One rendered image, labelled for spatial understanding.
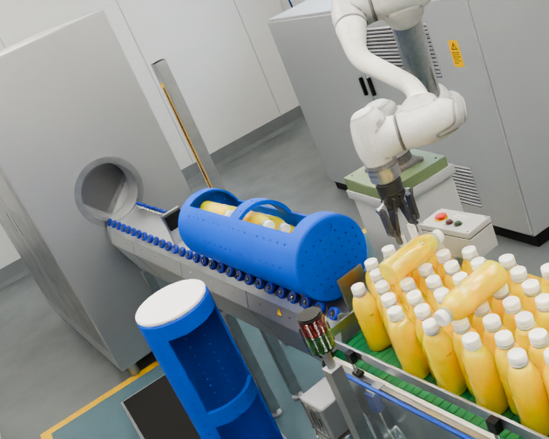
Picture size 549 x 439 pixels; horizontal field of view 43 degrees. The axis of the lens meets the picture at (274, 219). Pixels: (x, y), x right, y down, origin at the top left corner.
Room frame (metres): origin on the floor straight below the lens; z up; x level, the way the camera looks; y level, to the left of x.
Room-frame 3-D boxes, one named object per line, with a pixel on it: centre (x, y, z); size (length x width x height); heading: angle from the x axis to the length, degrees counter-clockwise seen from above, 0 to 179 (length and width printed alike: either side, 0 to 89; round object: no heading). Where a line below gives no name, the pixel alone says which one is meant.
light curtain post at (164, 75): (3.42, 0.21, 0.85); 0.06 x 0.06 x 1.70; 26
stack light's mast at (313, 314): (1.43, 0.02, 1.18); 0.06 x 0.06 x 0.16
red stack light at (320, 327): (1.43, 0.02, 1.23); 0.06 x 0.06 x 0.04
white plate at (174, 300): (2.30, 0.47, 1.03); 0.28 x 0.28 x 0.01
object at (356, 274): (1.93, -0.14, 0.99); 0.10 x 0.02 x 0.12; 116
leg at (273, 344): (2.91, 0.25, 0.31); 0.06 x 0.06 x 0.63; 26
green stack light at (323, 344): (1.43, 0.02, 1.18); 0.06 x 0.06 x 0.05
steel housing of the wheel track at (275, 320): (2.88, 0.31, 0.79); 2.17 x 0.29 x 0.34; 26
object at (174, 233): (3.13, 0.43, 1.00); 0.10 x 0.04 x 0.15; 116
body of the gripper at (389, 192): (1.82, -0.34, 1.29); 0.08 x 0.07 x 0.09; 115
